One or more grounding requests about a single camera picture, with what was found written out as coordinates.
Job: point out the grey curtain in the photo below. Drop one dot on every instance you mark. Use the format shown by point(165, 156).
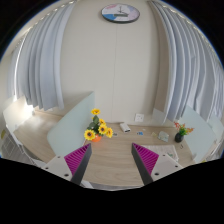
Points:
point(34, 71)
point(191, 74)

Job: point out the orange flowers in black vase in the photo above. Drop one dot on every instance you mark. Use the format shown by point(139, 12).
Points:
point(182, 131)

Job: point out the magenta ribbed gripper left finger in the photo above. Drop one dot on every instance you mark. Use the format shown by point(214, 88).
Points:
point(72, 166)

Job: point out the frosted glass desk divider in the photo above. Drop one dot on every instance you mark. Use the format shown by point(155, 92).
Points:
point(68, 134)

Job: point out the sunflower bouquet in orange pot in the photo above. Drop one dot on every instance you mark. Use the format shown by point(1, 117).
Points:
point(97, 128)

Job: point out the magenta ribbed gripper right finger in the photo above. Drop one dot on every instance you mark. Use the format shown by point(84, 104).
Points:
point(153, 166)

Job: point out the white wall socket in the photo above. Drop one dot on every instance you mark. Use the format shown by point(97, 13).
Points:
point(139, 118)

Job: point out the left grey curtain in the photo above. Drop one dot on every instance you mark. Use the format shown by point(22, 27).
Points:
point(34, 71)

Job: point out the small white device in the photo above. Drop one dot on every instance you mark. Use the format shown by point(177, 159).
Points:
point(125, 128)

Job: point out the small blue card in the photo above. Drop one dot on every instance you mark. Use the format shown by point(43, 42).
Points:
point(140, 133)

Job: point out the light patterned towel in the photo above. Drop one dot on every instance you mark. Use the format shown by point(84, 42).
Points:
point(164, 149)

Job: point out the right grey curtain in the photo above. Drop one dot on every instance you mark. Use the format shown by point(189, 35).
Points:
point(191, 74)

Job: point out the round wall clock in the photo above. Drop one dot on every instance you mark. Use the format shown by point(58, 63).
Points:
point(120, 13)

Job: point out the right frosted desk divider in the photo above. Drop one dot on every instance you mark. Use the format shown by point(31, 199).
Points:
point(205, 138)

